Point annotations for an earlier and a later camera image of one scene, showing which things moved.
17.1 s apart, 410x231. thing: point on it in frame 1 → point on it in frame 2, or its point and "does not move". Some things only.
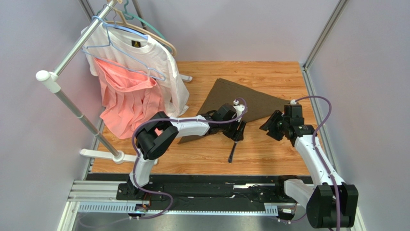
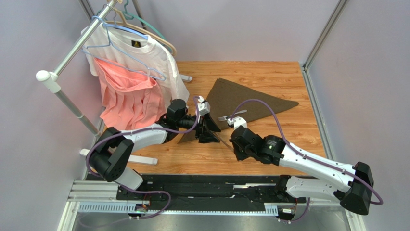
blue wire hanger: [109, 53] does not move
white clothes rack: [52, 82] does not move
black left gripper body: [230, 129] → [185, 122]
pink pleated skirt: [130, 97] does not move
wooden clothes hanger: [123, 22] does not move
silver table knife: [232, 152] → [222, 140]
